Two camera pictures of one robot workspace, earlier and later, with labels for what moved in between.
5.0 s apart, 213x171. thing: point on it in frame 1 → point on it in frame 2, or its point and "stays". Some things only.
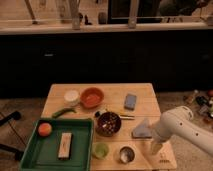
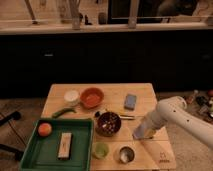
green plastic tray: x=43 y=151 stays
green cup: x=99 y=150 stays
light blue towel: x=142 y=130 stays
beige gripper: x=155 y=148 → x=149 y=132
